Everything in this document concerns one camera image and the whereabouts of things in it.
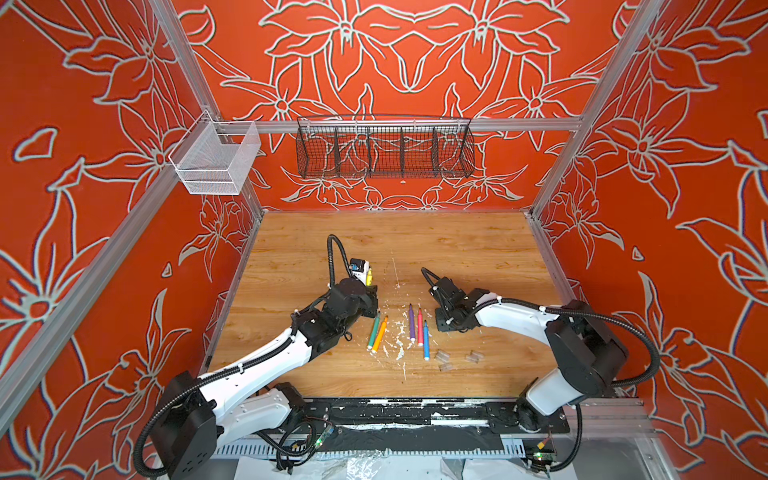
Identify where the green pen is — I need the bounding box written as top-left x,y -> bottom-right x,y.
367,311 -> 381,351

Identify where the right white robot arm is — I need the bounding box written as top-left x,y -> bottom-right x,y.
422,269 -> 628,432

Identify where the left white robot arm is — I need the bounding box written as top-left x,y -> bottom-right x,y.
132,277 -> 378,479

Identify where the blue pen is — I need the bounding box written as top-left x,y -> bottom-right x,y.
421,320 -> 431,361

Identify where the pink pen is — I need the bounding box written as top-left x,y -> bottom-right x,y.
416,308 -> 424,347

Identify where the purple pen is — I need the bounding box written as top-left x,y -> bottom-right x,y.
407,304 -> 417,342

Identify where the orange pen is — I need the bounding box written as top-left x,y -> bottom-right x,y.
371,316 -> 388,354

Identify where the white mesh basket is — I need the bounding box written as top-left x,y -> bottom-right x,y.
169,112 -> 262,196

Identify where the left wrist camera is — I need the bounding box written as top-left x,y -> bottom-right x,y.
349,258 -> 373,287

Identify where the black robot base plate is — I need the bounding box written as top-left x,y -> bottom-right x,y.
307,398 -> 575,450

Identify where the white cable duct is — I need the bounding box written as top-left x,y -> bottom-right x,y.
211,438 -> 526,460

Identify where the black wire basket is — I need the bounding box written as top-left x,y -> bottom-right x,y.
296,114 -> 476,180

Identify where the horizontal aluminium frame rail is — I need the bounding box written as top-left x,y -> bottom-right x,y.
212,117 -> 582,135

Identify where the right black arm cable conduit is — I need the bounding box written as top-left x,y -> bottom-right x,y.
419,266 -> 661,388

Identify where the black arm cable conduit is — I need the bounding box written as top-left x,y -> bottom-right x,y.
419,266 -> 661,388
133,233 -> 355,478

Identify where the left black arm cable conduit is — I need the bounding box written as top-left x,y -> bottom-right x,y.
133,233 -> 355,478

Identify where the right aluminium frame post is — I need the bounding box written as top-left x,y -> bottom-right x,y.
527,0 -> 663,220

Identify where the left aluminium frame rail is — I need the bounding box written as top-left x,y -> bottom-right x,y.
0,110 -> 211,433

